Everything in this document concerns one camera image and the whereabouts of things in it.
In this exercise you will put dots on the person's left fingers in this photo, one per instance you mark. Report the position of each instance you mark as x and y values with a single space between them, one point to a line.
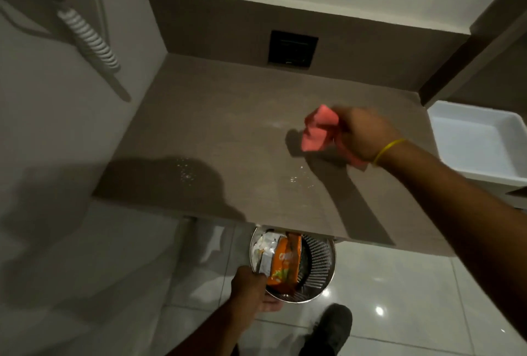
271 306

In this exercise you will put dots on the black square wall plate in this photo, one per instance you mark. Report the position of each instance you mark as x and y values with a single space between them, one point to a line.
292 48

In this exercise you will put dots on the person's black shoe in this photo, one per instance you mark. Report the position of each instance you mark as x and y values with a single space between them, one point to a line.
329 331

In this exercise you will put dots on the pink cleaning cloth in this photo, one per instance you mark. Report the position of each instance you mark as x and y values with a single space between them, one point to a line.
318 131

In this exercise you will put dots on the person's right hand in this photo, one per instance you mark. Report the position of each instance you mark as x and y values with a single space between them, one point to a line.
364 133

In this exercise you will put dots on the white rectangular sink basin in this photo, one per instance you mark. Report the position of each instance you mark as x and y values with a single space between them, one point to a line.
481 143

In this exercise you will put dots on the person's right forearm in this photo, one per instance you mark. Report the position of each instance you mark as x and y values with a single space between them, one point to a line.
465 228

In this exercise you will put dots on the perforated metal waste bin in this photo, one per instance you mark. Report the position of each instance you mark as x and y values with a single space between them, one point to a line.
315 271

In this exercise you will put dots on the white crumpled wrapper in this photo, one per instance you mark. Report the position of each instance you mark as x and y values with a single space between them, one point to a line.
263 254

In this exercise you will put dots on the person's left forearm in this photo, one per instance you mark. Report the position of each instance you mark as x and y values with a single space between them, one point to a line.
214 329

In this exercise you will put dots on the person's left hand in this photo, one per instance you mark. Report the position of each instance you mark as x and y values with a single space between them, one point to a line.
247 288

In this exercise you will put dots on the orange snack packet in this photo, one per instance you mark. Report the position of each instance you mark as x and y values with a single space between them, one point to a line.
284 263

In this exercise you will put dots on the yellow wristband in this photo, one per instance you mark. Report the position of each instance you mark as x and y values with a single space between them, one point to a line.
387 149

